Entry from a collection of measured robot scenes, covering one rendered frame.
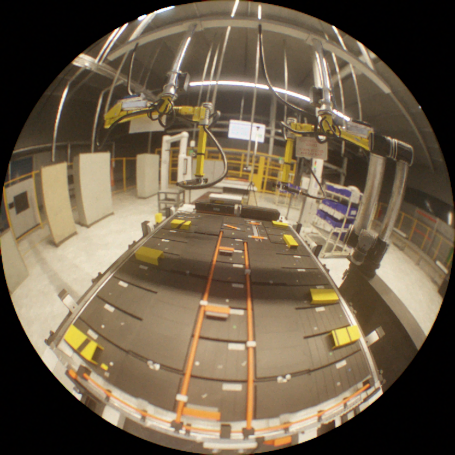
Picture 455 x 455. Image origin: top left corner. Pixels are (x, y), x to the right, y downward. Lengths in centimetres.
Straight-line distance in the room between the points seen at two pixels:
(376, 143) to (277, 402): 136
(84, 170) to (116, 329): 431
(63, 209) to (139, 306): 399
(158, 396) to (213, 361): 21
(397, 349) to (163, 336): 161
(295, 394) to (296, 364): 11
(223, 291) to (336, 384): 61
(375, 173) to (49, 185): 512
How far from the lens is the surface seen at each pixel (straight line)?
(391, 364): 166
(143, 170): 675
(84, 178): 461
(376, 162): 121
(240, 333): 52
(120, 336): 57
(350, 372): 68
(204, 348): 49
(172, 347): 49
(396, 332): 151
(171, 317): 54
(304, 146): 155
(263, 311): 58
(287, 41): 1087
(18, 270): 412
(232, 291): 62
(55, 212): 432
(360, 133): 160
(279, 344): 53
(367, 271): 151
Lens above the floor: 148
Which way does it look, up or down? 24 degrees down
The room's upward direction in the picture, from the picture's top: 6 degrees clockwise
